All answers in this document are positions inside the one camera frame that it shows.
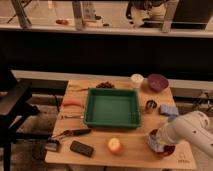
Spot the blue grey towel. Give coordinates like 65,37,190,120
148,135,164,153

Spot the red bowl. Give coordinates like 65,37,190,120
148,129,175,157

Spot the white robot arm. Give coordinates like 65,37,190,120
156,111,213,158

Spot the purple bowl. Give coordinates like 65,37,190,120
147,74,169,92

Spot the dark grapes bunch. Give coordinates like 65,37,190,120
96,81,115,88

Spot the green plastic tray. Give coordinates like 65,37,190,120
84,88,141,129

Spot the white cup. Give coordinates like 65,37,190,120
130,74,144,88

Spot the orange carrot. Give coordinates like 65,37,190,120
62,100,84,108

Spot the metal spoon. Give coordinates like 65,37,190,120
59,115,84,120

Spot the yellow red apple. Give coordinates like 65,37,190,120
107,138,123,155

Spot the blue sponge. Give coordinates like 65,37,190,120
160,105,179,116

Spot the black rectangular block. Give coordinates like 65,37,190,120
70,141,94,157

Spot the person in background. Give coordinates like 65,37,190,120
126,0,169,28

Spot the black chair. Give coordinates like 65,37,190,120
0,49,54,171

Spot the black handled knife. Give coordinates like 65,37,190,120
51,129,91,140

